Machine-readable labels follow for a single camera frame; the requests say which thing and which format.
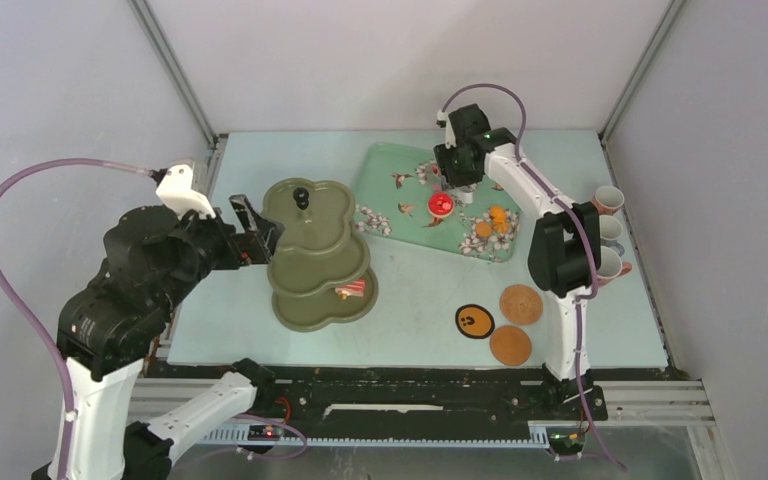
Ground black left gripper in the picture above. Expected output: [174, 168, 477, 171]
[156, 191, 286, 310]

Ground green three-tier serving stand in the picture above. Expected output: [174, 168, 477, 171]
[262, 178, 378, 333]

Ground red striped toy cake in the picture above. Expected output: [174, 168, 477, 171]
[334, 278, 366, 300]

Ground metal serving tongs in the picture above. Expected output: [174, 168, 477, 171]
[446, 183, 478, 205]

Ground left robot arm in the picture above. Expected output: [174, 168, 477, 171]
[35, 195, 284, 479]

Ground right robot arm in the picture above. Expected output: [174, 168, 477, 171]
[433, 104, 601, 418]

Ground red toy donut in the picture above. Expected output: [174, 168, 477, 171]
[427, 192, 455, 218]

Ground orange toy fish pastry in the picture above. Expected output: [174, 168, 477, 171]
[489, 205, 512, 235]

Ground orange toy cookie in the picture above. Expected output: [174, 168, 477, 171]
[475, 222, 494, 238]

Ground green floral serving tray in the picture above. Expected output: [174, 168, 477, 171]
[352, 143, 522, 263]

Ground far orange cup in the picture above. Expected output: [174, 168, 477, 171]
[591, 185, 625, 216]

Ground far round cork coaster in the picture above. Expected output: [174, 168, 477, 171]
[499, 284, 544, 326]

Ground round cork coaster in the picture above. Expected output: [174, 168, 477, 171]
[489, 325, 533, 366]
[499, 284, 544, 326]

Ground yellow smiley face coaster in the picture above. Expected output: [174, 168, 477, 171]
[455, 304, 495, 339]

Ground middle white cup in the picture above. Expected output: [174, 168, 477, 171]
[599, 215, 624, 242]

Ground near round cork coaster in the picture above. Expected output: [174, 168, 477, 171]
[489, 325, 533, 366]

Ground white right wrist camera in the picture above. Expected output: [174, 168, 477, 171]
[436, 109, 457, 149]

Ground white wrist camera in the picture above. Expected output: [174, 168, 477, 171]
[153, 162, 216, 220]
[436, 109, 457, 149]

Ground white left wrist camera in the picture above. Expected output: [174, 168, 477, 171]
[153, 162, 216, 220]

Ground near orange-handled cup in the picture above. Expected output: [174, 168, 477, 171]
[597, 246, 633, 287]

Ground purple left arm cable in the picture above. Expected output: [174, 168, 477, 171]
[0, 157, 160, 480]

